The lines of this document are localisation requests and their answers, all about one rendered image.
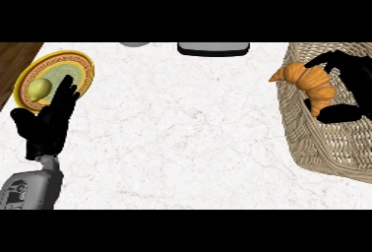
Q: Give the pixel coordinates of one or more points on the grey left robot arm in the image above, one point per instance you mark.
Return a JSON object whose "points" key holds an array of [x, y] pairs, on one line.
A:
{"points": [[35, 188]]}

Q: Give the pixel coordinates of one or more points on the grey and black appliance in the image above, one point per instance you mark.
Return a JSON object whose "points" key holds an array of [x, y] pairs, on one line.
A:
{"points": [[213, 48]]}

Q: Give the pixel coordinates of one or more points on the small grey round object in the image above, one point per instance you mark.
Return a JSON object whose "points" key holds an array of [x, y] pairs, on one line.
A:
{"points": [[135, 44]]}

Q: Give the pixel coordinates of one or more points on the round yellow patterned placemat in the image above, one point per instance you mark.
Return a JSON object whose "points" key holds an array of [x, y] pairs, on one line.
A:
{"points": [[58, 70]]}

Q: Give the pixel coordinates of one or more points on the orange croissant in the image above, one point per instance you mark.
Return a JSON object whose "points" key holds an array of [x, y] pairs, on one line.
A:
{"points": [[315, 83]]}

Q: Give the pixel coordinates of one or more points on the yellow-green lemon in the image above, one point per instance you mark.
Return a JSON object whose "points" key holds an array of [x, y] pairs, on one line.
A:
{"points": [[39, 89]]}

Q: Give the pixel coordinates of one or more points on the brown wooden surface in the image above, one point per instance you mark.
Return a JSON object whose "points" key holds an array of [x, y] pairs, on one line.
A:
{"points": [[15, 65]]}

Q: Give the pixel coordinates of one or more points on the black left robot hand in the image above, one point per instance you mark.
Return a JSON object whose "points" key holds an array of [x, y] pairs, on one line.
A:
{"points": [[51, 119]]}

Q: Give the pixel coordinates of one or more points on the beige wicker basket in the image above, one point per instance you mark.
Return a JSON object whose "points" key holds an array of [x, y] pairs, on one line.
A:
{"points": [[330, 141]]}

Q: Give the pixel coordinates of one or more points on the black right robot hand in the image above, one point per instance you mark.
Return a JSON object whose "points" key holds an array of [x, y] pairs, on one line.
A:
{"points": [[356, 80]]}

